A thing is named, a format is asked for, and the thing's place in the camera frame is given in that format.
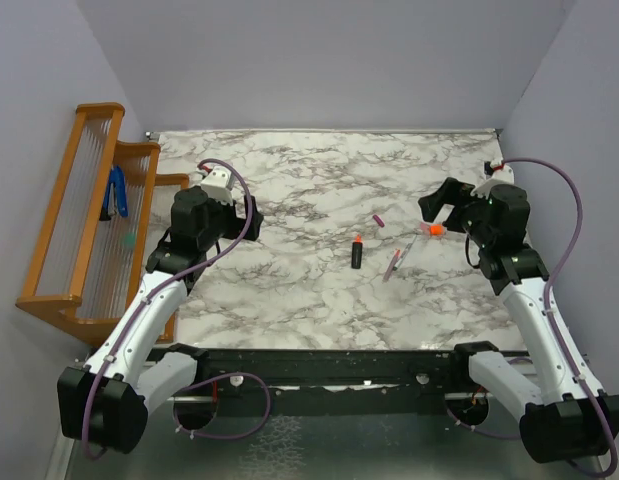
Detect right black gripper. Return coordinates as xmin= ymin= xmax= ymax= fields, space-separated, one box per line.
xmin=420 ymin=176 xmax=496 ymax=247

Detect purple pen cap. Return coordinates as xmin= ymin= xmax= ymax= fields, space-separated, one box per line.
xmin=372 ymin=215 xmax=385 ymax=228

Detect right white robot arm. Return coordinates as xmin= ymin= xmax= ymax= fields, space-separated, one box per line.
xmin=418 ymin=178 xmax=619 ymax=463

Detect white whiteboard marker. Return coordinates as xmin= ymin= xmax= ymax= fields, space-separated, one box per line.
xmin=393 ymin=235 xmax=418 ymax=271

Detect blue stapler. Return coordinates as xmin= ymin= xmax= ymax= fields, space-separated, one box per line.
xmin=99 ymin=165 xmax=129 ymax=221

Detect small green ball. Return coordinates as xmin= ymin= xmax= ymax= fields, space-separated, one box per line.
xmin=123 ymin=233 xmax=136 ymax=249

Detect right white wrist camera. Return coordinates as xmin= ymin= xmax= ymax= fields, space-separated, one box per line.
xmin=471 ymin=158 xmax=514 ymax=198

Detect pink translucent red pen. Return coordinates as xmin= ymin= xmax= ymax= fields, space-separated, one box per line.
xmin=383 ymin=249 xmax=401 ymax=282

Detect wooden tiered rack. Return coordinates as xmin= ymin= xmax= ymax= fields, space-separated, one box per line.
xmin=16 ymin=103 xmax=189 ymax=346

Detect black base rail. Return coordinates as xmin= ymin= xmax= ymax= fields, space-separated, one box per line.
xmin=148 ymin=347 xmax=505 ymax=416

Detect orange highlighter cap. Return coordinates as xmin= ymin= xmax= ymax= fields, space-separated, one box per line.
xmin=427 ymin=224 xmax=446 ymax=236

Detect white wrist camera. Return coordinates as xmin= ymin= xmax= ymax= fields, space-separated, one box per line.
xmin=199 ymin=165 xmax=235 ymax=204
xmin=471 ymin=158 xmax=514 ymax=198

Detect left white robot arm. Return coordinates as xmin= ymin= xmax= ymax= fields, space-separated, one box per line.
xmin=57 ymin=186 xmax=263 ymax=454

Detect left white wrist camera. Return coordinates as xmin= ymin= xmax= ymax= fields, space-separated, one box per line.
xmin=199 ymin=165 xmax=235 ymax=204

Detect black orange highlighter marker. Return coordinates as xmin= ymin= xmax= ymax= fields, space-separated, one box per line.
xmin=351 ymin=235 xmax=363 ymax=269

